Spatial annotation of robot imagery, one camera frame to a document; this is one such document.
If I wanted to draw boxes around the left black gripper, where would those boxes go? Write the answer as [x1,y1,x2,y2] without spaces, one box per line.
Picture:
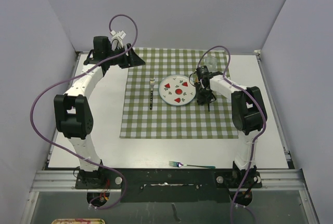
[105,44,145,69]

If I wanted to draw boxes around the white plate with strawberries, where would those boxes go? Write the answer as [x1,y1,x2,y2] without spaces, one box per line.
[158,75,196,107]

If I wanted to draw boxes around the silver fork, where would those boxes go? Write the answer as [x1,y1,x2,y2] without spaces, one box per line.
[149,77,155,110]

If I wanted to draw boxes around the clear drinking glass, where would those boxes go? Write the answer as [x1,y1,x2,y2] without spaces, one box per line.
[204,56,218,72]

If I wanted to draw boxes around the green white checkered tablecloth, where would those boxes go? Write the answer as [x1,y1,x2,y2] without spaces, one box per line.
[120,48,238,139]

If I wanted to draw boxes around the iridescent rainbow fork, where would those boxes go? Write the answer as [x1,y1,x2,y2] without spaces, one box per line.
[168,161,216,169]

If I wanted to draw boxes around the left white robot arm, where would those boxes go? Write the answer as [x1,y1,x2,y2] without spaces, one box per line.
[54,36,145,188]

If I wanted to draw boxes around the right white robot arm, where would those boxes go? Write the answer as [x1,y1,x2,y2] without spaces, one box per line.
[195,65,267,187]

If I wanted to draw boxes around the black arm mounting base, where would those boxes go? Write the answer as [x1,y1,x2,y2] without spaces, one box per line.
[75,169,262,206]

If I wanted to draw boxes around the yellow rimmed tray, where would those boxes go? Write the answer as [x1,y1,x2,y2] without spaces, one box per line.
[52,218,106,224]

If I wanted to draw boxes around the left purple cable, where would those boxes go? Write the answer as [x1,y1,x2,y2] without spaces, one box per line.
[30,14,138,210]

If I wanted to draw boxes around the purple cable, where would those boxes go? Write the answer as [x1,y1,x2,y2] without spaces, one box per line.
[30,14,138,210]
[197,46,268,224]

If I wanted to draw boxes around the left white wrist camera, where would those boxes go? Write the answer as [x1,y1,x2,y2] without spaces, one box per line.
[110,30,126,47]

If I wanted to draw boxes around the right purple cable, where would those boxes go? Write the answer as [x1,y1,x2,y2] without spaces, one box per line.
[197,46,268,224]

